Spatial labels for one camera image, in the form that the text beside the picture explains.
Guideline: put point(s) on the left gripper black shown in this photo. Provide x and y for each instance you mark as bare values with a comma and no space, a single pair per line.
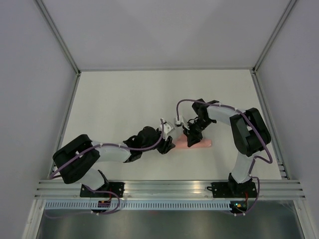
166,145

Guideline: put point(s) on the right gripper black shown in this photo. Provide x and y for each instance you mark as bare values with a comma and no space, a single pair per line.
193,138

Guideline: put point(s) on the pink cloth napkin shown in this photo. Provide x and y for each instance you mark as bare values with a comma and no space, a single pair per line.
181,143

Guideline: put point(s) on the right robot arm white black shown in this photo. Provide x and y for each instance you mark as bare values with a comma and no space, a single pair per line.
249,133

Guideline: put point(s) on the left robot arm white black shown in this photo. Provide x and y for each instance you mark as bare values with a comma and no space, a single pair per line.
76,159

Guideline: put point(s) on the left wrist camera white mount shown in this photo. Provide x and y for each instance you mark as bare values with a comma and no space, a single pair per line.
166,128

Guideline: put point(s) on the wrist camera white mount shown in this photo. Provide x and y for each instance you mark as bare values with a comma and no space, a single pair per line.
166,128
179,121

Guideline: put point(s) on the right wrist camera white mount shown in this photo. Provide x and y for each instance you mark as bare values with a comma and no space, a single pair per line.
179,121

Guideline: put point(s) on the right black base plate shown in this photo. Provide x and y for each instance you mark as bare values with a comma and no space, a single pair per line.
221,190

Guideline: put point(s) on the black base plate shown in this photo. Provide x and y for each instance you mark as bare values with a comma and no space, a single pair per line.
105,191
221,190

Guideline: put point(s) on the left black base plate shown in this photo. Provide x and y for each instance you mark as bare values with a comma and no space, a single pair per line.
105,191

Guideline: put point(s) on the right aluminium frame post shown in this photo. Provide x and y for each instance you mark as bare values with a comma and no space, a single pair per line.
276,31

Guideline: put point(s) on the aluminium frame post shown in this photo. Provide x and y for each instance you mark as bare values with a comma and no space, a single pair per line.
57,35
276,31

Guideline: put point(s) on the aluminium mounting rail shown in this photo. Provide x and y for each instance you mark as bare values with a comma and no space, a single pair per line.
284,189

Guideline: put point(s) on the white slotted cable duct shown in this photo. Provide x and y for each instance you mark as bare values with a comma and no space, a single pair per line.
139,205

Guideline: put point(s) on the left aluminium frame post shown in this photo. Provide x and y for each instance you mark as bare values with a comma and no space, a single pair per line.
57,35

